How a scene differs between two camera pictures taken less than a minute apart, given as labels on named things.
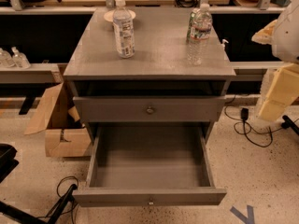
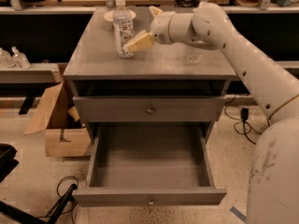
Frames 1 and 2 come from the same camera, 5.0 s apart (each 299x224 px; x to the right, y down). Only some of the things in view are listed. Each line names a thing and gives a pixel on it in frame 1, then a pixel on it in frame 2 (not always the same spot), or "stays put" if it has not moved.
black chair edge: [7, 161] stays put
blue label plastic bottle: [122, 29] stays put
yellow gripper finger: [265, 35] → [153, 10]
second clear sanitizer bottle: [6, 60] stays put
